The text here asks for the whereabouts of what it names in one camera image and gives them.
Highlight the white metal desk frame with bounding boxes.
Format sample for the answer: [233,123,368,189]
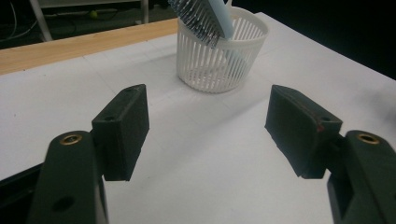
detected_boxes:
[28,0,150,43]

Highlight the white table cover sheet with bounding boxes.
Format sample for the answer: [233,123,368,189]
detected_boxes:
[0,11,396,224]

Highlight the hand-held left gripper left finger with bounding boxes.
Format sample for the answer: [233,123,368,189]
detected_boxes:
[91,83,150,182]

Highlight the white plastic slatted basket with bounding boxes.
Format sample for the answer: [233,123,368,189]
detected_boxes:
[176,5,270,94]

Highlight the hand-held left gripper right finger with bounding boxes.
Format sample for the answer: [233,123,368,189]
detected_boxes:
[263,84,344,180]

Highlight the white floor cable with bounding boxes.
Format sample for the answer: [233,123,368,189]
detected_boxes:
[0,0,37,43]

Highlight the light blue hairbrush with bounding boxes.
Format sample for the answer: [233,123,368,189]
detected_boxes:
[167,0,250,75]

